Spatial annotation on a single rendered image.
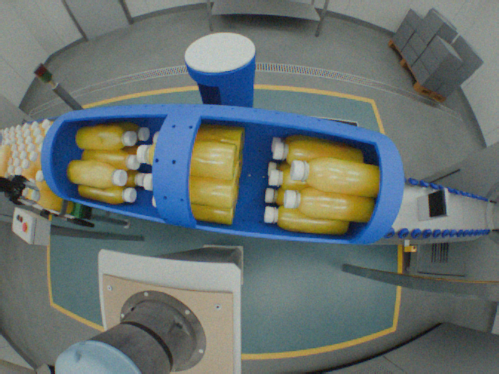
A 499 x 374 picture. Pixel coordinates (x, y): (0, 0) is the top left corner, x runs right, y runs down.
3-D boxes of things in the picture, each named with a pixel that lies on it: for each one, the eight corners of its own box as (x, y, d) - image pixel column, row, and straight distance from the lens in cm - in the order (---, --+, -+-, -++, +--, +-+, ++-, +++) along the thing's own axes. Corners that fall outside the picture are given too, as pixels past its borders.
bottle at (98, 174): (62, 179, 65) (106, 188, 51) (69, 155, 66) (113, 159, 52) (79, 185, 69) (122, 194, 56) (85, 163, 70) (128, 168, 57)
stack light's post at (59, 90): (142, 165, 188) (54, 88, 119) (138, 165, 191) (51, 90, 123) (142, 161, 189) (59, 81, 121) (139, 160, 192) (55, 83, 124)
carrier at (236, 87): (224, 125, 163) (206, 154, 153) (209, 30, 102) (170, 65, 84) (256, 139, 156) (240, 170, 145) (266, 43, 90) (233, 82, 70)
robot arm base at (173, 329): (193, 372, 47) (180, 401, 40) (128, 349, 51) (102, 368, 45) (200, 311, 39) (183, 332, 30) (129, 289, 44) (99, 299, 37)
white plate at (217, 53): (209, 28, 101) (209, 30, 101) (171, 62, 84) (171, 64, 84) (266, 41, 89) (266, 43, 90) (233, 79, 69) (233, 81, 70)
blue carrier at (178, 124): (341, 239, 65) (402, 251, 42) (93, 202, 82) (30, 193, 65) (344, 152, 70) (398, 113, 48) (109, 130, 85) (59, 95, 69)
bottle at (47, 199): (63, 209, 102) (30, 199, 91) (68, 195, 100) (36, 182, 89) (70, 217, 97) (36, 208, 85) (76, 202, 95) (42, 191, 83)
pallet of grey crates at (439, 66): (442, 102, 414) (485, 63, 387) (415, 90, 353) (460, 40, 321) (415, 56, 482) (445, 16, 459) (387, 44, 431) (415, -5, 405)
